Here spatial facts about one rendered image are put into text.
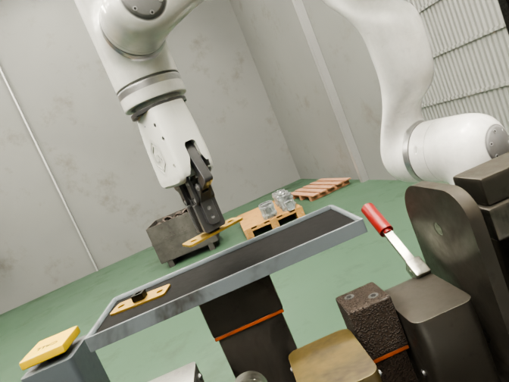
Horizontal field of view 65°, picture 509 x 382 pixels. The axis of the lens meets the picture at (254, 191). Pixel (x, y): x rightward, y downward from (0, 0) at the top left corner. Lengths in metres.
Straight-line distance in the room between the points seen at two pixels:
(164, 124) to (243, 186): 8.46
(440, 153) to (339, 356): 0.45
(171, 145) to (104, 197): 8.34
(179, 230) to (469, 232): 5.64
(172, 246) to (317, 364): 5.65
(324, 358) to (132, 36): 0.38
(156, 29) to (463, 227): 0.37
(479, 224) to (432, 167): 0.37
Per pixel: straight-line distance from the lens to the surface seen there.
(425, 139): 0.79
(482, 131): 0.75
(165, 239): 6.02
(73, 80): 9.10
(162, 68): 0.51
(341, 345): 0.44
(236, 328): 0.55
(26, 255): 9.24
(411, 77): 0.77
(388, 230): 0.57
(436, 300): 0.47
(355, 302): 0.47
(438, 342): 0.46
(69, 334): 0.63
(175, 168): 0.49
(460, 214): 0.43
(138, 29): 0.45
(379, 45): 0.77
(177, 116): 0.49
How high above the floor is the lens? 1.31
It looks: 7 degrees down
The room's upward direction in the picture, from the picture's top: 23 degrees counter-clockwise
